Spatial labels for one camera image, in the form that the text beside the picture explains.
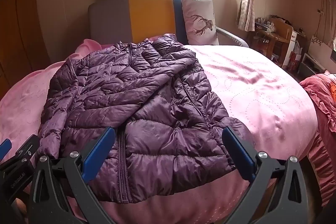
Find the cluttered wooden desk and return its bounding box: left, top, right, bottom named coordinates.
left=248, top=15, right=294, bottom=68

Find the white low cabinet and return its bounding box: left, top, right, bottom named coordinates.
left=298, top=52, right=327, bottom=80

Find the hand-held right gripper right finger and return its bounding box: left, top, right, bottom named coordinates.
left=222, top=126, right=309, bottom=224

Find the pink bed sheet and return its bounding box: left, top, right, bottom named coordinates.
left=0, top=34, right=319, bottom=224

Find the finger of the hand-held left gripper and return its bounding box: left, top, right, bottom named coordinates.
left=12, top=134, right=41, bottom=161
left=0, top=139, right=12, bottom=162

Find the grey yellow blue headboard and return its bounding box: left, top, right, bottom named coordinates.
left=88, top=0, right=214, bottom=46

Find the wooden wardrobe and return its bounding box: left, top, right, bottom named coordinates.
left=0, top=0, right=53, bottom=94

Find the red gift bag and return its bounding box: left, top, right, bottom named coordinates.
left=289, top=51, right=302, bottom=70

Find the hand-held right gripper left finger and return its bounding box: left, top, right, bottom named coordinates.
left=29, top=126, right=117, bottom=224

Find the red ruffled quilt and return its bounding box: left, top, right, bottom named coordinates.
left=299, top=70, right=336, bottom=209

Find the deer print pillow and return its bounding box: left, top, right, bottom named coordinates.
left=180, top=0, right=219, bottom=46

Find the grey bed rail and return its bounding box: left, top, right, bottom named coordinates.
left=215, top=27, right=250, bottom=48

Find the purple quilted down jacket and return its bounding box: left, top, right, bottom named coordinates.
left=34, top=34, right=254, bottom=205

